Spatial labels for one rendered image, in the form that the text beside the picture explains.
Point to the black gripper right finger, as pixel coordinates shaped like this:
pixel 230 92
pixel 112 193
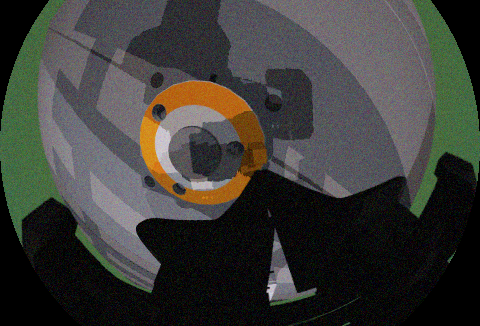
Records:
pixel 312 225

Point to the orange round plate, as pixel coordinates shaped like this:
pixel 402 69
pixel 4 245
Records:
pixel 225 115

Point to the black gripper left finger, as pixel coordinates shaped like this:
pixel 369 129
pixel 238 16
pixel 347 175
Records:
pixel 240 237

